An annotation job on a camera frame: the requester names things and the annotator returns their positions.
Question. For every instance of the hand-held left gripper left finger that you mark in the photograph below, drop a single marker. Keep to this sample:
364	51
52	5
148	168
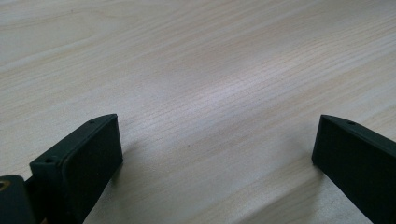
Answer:
79	168

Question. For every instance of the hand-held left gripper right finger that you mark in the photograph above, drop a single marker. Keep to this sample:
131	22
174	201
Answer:
358	161

